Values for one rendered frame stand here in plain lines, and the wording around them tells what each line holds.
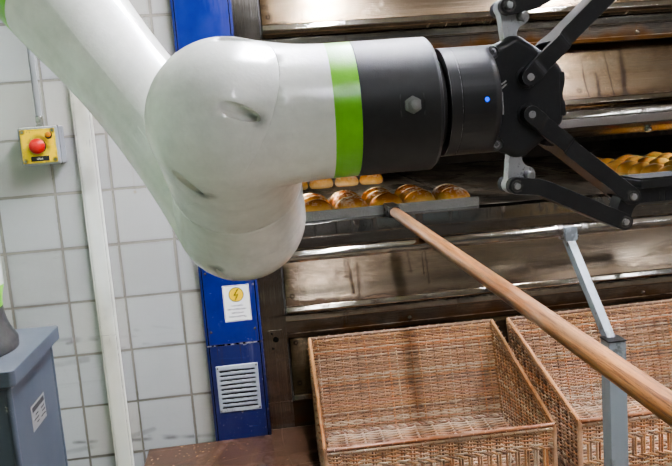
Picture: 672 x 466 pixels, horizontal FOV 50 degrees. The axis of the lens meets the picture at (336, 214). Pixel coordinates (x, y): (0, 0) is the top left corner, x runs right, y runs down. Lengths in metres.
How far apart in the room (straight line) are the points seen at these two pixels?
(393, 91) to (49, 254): 1.76
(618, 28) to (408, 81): 1.87
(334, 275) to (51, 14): 1.52
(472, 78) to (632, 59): 1.87
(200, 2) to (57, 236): 0.75
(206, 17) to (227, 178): 1.59
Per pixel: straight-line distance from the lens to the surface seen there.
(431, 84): 0.47
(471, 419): 2.20
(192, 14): 2.04
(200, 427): 2.24
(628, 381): 0.87
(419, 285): 2.14
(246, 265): 0.57
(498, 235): 1.79
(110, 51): 0.67
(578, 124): 2.09
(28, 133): 2.06
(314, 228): 2.08
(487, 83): 0.49
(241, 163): 0.46
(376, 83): 0.47
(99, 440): 2.29
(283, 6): 2.07
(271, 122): 0.45
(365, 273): 2.12
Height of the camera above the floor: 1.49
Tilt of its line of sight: 8 degrees down
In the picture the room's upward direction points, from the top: 4 degrees counter-clockwise
